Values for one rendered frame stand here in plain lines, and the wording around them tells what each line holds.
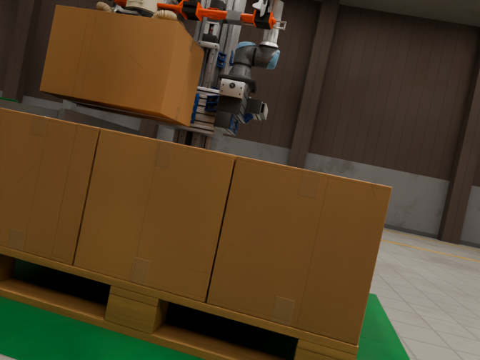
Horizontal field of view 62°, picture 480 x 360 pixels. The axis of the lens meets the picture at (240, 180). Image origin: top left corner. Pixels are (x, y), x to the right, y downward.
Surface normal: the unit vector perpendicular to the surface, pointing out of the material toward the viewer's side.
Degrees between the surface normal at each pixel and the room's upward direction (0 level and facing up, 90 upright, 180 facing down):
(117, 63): 90
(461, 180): 90
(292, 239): 90
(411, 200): 90
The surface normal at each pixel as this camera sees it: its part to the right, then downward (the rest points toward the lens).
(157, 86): -0.18, -0.02
